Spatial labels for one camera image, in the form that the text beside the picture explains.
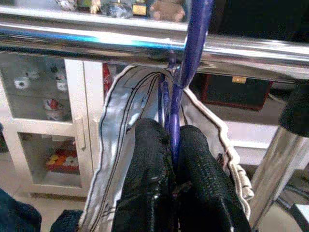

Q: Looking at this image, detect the cream denim jacket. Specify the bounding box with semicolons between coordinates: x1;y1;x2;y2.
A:
78;65;255;232

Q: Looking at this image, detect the white glass door cabinet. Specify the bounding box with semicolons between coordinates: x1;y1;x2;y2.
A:
0;52;107;201

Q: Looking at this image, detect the blue plastic clothes hanger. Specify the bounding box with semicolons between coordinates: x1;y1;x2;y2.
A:
158;0;214;167

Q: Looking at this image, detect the red packet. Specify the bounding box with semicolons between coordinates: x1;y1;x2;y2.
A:
103;63;117;81

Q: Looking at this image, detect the chrome rack upright post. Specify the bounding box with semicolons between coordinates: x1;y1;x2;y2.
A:
248;79;309;228

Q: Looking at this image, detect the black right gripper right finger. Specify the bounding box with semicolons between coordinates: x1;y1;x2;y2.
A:
177;124;253;232

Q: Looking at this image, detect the dark blue denim garment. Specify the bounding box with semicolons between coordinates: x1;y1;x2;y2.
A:
0;188;43;232
49;209;84;232

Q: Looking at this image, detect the red floral box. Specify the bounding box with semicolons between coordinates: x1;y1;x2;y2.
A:
45;148;81;174

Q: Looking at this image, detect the black red-framed box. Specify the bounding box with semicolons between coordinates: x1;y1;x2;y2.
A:
199;73;274;111

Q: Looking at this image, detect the brown teddy figurine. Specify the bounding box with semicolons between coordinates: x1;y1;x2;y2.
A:
150;0;186;23

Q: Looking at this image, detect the black television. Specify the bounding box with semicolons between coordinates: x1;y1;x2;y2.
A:
210;0;309;43

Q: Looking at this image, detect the chrome clothes rail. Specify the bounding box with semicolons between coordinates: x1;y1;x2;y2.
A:
0;6;309;84

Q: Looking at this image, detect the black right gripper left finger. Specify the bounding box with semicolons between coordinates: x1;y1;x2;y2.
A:
112;117;178;232

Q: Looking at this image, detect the small yellow box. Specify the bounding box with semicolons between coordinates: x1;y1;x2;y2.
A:
132;0;148;16

